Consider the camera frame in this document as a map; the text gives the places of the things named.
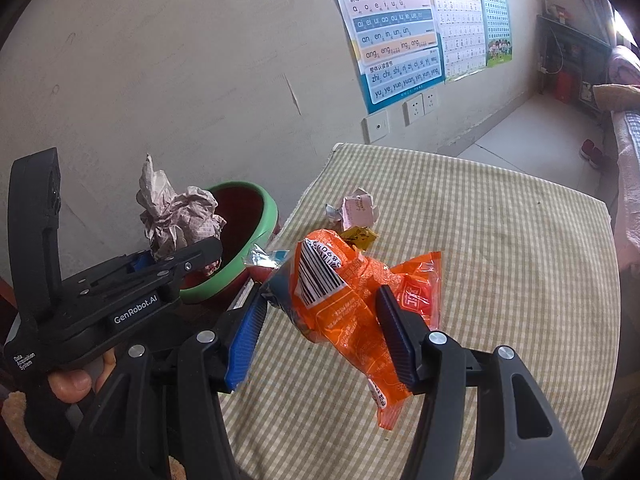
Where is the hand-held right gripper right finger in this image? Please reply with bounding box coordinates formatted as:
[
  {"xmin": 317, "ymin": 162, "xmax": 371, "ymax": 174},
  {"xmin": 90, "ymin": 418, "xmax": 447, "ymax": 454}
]
[{"xmin": 375, "ymin": 285, "xmax": 586, "ymax": 480}]

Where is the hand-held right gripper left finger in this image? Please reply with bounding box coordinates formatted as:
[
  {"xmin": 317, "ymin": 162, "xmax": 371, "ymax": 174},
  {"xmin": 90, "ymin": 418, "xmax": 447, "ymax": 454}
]
[{"xmin": 57, "ymin": 284, "xmax": 269, "ymax": 480}]

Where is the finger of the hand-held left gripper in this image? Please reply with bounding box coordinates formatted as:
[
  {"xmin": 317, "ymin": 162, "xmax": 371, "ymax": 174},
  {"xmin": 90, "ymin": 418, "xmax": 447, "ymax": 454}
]
[
  {"xmin": 127, "ymin": 252, "xmax": 157, "ymax": 274},
  {"xmin": 150, "ymin": 236, "xmax": 224, "ymax": 287}
]

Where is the brown paper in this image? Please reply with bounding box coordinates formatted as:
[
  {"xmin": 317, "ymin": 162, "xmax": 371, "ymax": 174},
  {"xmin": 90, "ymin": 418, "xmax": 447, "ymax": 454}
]
[{"xmin": 138, "ymin": 154, "xmax": 227, "ymax": 277}]

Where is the orange snack bag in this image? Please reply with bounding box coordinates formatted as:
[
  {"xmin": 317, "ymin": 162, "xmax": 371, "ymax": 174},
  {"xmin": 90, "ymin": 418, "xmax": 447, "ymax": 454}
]
[{"xmin": 292, "ymin": 228, "xmax": 444, "ymax": 431}]

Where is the green-rimmed red bin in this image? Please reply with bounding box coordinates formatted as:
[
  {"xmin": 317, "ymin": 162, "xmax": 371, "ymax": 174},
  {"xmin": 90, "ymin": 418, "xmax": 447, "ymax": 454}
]
[{"xmin": 177, "ymin": 181, "xmax": 279, "ymax": 306}]

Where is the person's left hand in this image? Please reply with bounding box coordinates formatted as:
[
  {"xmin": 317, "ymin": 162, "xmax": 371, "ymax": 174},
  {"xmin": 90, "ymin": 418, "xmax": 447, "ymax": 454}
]
[{"xmin": 47, "ymin": 349, "xmax": 119, "ymax": 404}]

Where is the yellow snack wrapper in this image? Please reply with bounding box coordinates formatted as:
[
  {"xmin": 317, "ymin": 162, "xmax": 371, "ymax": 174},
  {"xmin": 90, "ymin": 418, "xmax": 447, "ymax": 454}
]
[{"xmin": 342, "ymin": 226, "xmax": 380, "ymax": 250}]

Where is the beige checked tablecloth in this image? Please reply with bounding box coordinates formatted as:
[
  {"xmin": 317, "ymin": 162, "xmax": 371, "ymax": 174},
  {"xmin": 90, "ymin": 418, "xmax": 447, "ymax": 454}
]
[{"xmin": 215, "ymin": 142, "xmax": 623, "ymax": 480}]

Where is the small pink wrapper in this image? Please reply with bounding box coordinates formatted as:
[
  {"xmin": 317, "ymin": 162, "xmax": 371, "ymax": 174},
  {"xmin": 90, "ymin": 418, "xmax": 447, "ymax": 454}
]
[{"xmin": 325, "ymin": 187, "xmax": 379, "ymax": 231}]

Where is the bed with checked blanket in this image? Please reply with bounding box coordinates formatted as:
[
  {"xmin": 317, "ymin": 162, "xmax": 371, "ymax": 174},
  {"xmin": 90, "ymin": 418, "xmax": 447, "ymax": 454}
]
[{"xmin": 592, "ymin": 45, "xmax": 640, "ymax": 271}]

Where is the tan pillow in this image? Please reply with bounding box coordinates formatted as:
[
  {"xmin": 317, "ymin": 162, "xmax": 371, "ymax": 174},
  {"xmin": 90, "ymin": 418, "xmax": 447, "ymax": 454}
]
[{"xmin": 592, "ymin": 82, "xmax": 640, "ymax": 111}]

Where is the dark shelf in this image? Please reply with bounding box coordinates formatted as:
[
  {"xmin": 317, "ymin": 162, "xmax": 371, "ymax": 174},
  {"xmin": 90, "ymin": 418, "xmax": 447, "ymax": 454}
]
[{"xmin": 537, "ymin": 12, "xmax": 613, "ymax": 116}]

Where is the pink pillow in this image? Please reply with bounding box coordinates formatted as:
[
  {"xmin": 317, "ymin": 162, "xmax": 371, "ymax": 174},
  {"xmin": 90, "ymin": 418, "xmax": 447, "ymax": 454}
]
[{"xmin": 607, "ymin": 45, "xmax": 640, "ymax": 86}]

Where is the white wall outlet plate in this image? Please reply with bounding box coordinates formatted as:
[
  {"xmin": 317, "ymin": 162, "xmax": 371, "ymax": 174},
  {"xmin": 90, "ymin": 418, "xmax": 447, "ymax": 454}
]
[{"xmin": 361, "ymin": 112, "xmax": 391, "ymax": 145}]

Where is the blue-bordered letter wall poster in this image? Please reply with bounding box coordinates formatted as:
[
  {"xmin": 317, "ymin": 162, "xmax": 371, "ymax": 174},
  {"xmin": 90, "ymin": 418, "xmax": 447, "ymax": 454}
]
[{"xmin": 322, "ymin": 0, "xmax": 447, "ymax": 115}]

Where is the white chart wall poster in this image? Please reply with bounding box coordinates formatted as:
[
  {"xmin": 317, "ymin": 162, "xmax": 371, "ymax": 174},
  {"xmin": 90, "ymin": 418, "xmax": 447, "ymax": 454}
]
[{"xmin": 430, "ymin": 0, "xmax": 488, "ymax": 83}]

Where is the green wall poster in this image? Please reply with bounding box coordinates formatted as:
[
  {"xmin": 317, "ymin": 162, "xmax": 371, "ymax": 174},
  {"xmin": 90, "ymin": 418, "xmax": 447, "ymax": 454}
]
[{"xmin": 472, "ymin": 0, "xmax": 516, "ymax": 67}]

